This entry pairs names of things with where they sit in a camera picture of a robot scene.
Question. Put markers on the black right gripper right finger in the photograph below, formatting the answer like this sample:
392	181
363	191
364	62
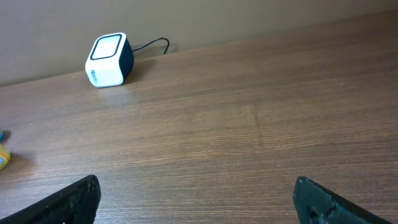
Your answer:
317	204

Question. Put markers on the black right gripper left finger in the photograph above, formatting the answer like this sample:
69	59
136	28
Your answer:
76	203

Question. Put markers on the yellow drink bottle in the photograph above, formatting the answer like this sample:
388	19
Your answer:
5	156

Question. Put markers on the white barcode scanner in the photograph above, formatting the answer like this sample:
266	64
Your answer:
110	61

